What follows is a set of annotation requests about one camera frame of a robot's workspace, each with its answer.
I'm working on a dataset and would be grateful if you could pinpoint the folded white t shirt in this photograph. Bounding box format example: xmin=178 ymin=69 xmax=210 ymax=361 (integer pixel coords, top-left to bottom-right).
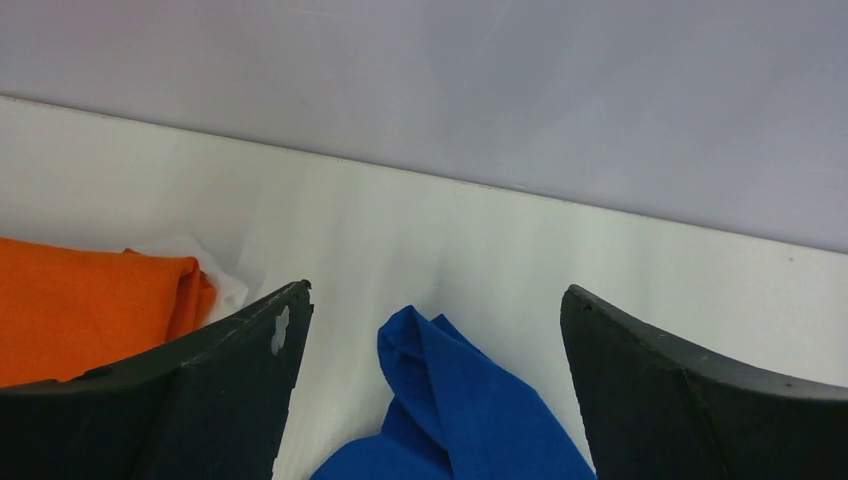
xmin=130 ymin=234 xmax=249 ymax=326

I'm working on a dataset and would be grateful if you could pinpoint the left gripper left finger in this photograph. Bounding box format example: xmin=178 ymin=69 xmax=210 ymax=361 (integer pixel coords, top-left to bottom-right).
xmin=1 ymin=280 xmax=314 ymax=479

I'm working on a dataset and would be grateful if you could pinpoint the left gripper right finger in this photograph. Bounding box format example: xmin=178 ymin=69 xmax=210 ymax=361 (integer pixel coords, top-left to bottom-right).
xmin=560 ymin=285 xmax=847 ymax=479

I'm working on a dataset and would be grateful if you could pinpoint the blue t shirt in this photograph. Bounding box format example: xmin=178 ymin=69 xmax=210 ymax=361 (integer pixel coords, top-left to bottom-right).
xmin=313 ymin=306 xmax=595 ymax=479

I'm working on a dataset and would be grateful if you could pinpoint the folded orange t shirt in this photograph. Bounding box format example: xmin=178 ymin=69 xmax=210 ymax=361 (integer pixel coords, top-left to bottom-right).
xmin=1 ymin=238 xmax=217 ymax=387

